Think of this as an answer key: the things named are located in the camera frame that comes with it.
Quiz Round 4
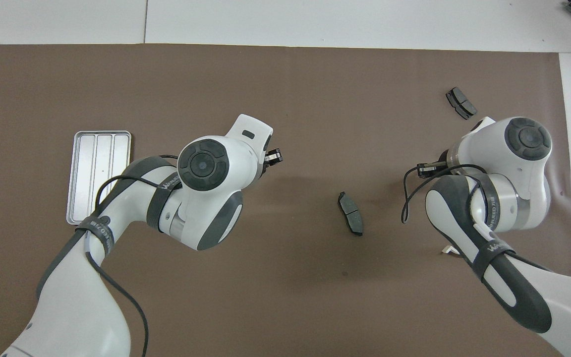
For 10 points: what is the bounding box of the silver metal tray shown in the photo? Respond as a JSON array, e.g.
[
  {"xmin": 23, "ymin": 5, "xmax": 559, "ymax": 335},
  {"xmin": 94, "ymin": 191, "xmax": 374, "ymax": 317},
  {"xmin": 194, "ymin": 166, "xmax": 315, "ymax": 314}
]
[{"xmin": 66, "ymin": 130, "xmax": 132, "ymax": 227}]

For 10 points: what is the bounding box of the short grey brake pad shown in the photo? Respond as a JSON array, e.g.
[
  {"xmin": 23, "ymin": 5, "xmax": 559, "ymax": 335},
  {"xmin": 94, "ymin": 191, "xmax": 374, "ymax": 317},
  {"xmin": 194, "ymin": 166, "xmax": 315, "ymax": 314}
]
[{"xmin": 445, "ymin": 86, "xmax": 478, "ymax": 120}]

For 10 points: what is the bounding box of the brown paper table mat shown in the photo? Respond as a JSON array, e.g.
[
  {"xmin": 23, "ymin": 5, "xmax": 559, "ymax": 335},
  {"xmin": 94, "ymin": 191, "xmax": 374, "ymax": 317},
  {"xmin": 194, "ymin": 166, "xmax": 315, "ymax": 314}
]
[{"xmin": 0, "ymin": 44, "xmax": 571, "ymax": 357}]

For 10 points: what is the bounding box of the long grey brake pad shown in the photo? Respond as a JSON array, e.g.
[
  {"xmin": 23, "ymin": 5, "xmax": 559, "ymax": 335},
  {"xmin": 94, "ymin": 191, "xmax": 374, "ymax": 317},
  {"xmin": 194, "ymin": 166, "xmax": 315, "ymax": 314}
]
[{"xmin": 338, "ymin": 191, "xmax": 365, "ymax": 238}]

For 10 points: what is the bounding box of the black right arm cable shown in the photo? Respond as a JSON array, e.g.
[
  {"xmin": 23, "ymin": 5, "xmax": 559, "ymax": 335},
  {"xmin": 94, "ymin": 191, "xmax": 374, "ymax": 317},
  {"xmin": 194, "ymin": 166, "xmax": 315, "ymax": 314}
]
[{"xmin": 400, "ymin": 163, "xmax": 554, "ymax": 273}]

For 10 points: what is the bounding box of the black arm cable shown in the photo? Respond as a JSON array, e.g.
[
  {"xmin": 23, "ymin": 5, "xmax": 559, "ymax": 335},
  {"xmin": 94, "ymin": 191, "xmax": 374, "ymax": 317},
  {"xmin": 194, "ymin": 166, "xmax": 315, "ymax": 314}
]
[
  {"xmin": 400, "ymin": 163, "xmax": 554, "ymax": 273},
  {"xmin": 85, "ymin": 153, "xmax": 182, "ymax": 357}
]

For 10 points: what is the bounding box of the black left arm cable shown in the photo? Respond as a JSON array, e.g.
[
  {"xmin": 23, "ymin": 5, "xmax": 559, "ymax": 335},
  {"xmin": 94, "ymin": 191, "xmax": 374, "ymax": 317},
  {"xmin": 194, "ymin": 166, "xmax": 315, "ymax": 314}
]
[{"xmin": 85, "ymin": 153, "xmax": 182, "ymax": 357}]

